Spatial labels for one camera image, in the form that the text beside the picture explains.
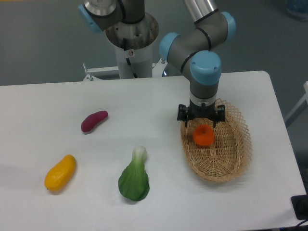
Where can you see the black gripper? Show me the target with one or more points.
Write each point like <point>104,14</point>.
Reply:
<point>186,114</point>

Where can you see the orange fruit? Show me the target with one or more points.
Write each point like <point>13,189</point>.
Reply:
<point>203,135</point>

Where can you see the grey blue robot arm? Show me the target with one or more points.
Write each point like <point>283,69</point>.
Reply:
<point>132,32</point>

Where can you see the woven wicker basket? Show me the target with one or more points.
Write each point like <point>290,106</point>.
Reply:
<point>231,153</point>

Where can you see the green bok choy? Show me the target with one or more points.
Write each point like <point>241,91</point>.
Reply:
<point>133,183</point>

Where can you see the purple sweet potato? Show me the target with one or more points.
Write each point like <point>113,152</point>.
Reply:
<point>91,121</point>

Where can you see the black device at table edge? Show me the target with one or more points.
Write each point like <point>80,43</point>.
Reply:
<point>300,206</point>

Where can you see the blue object top right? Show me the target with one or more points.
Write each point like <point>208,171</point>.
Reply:
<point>298,9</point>

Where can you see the yellow mango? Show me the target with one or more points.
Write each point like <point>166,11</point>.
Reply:
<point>59,175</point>

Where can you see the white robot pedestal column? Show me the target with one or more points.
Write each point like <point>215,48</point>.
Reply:
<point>134,63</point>

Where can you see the white frame at right edge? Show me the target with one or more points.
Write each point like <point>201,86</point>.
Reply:
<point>298,108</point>

